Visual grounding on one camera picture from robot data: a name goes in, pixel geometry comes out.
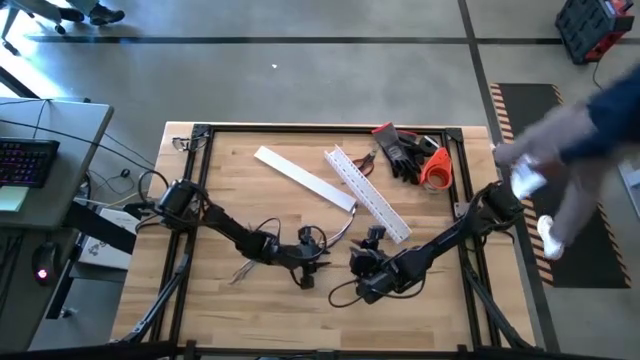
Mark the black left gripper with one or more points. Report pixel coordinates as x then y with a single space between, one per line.
300 255

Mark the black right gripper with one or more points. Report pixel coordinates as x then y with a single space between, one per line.
372 280

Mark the white duct cover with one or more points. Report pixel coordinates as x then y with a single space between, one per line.
305 177

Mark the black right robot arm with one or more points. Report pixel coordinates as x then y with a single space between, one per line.
440 245

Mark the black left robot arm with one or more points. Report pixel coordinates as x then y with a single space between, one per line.
225 225

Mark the black glove grey cuff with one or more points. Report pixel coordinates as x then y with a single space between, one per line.
395 150

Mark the orange tape dispenser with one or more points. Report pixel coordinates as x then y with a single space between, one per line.
436 167

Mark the black glove red cuff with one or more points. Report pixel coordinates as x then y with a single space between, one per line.
412 145

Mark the small black white tool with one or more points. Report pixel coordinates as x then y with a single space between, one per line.
428 145

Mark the black orange-striped floor mat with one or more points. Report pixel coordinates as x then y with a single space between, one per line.
530 260

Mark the white cardboard box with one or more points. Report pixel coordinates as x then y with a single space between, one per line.
107 250

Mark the person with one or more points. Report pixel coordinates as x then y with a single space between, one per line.
575 140
102 15

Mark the grey desk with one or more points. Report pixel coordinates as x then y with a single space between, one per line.
75 160

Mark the black computer mouse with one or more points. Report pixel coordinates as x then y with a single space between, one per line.
46 262

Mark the grey metal bar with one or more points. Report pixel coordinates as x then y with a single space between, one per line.
631 182

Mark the black keyboard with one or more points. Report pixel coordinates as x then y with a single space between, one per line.
25 162

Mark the green notepad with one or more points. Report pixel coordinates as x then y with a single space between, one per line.
12 198

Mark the red black tool case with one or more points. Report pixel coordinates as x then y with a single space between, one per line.
590 30

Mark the office chair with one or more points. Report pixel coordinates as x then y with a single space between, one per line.
20 15

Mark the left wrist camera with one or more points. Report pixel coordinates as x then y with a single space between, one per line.
306 281

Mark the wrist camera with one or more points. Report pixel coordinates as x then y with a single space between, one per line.
306 281
376 233

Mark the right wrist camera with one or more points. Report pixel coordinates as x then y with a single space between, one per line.
376 233

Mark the black aluminium table frame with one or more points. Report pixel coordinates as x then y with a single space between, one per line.
325 129

